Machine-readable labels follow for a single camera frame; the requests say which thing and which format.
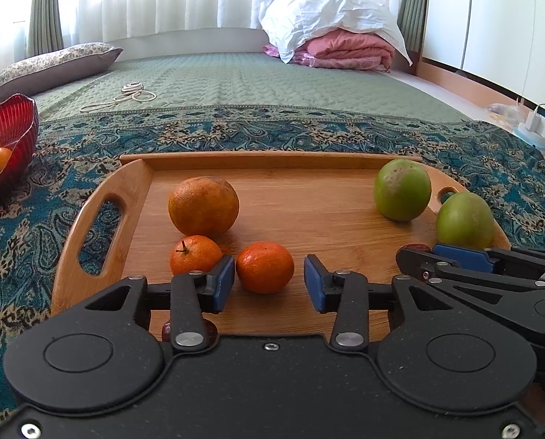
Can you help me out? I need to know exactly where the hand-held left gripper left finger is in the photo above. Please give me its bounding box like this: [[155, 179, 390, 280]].
[[85, 255, 236, 354]]

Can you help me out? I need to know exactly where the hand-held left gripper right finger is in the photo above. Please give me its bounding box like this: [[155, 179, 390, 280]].
[[304, 255, 456, 354]]

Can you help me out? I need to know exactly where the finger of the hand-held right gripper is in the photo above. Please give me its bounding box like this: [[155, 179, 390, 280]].
[[430, 243, 545, 274], [396, 248, 545, 291]]

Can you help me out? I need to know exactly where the plain green fruit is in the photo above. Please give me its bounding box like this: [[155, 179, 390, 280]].
[[436, 192, 495, 250]]

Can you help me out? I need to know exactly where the tangerine with stem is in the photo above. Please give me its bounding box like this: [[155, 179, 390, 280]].
[[169, 235, 223, 277]]

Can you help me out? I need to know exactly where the smooth tangerine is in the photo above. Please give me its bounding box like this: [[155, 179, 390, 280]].
[[236, 241, 295, 294]]

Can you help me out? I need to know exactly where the green fruit with brown patch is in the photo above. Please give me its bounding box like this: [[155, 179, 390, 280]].
[[374, 159, 432, 221]]

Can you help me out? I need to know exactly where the large orange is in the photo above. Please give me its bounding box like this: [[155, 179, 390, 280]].
[[168, 177, 240, 237]]

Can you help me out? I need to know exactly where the wooden tray with handles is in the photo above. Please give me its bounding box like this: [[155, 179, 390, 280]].
[[50, 152, 512, 344]]

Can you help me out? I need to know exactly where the clear plastic bag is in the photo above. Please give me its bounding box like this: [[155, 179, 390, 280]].
[[487, 102, 523, 125]]

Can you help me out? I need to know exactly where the white charger with power strip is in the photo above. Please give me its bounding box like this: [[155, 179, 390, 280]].
[[517, 103, 545, 146]]

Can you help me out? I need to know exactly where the teal paisley blanket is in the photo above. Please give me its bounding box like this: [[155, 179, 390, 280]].
[[0, 105, 545, 427]]

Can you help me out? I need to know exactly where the green quilted mat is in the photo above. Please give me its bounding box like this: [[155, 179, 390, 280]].
[[28, 50, 474, 125]]

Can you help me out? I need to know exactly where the pink folded quilt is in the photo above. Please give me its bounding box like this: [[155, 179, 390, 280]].
[[263, 32, 396, 73]]

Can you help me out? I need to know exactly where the white wardrobe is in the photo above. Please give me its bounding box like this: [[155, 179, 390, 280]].
[[414, 0, 545, 123]]

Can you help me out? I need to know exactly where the white bed headboard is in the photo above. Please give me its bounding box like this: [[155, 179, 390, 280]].
[[103, 27, 274, 62]]

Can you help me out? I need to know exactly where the green curtain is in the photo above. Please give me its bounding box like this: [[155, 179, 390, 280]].
[[398, 0, 431, 63], [26, 0, 65, 58]]

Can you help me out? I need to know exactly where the white duvet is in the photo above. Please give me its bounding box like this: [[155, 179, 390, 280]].
[[259, 0, 413, 65]]

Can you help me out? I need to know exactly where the red glass bowl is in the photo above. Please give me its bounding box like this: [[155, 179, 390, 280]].
[[0, 94, 40, 206]]

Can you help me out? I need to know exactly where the floral pillow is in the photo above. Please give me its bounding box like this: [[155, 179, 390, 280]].
[[0, 42, 124, 102]]

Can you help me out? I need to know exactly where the white cable with controller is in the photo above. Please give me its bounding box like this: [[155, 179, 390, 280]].
[[79, 81, 157, 113]]

